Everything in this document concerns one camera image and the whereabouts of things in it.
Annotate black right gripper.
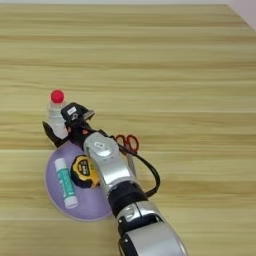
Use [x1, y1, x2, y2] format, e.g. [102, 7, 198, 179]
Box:
[42, 110, 101, 151]

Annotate clear bottle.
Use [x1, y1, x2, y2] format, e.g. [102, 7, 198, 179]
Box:
[45, 88, 70, 141]

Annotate yellow black tape measure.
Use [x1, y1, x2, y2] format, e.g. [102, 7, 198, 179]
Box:
[70, 154, 102, 190]

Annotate small black box, white label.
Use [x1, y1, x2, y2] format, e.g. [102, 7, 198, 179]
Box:
[60, 102, 90, 125]

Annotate white and teal glue stick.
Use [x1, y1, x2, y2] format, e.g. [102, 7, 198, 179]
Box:
[53, 157, 80, 210]

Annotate purple round plate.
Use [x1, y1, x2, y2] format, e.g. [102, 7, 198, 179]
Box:
[44, 141, 115, 222]

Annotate red-handled scissors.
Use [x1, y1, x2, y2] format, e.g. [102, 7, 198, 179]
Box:
[114, 133, 140, 178]

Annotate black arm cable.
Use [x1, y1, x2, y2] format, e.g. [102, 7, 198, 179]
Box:
[99, 129, 162, 199]

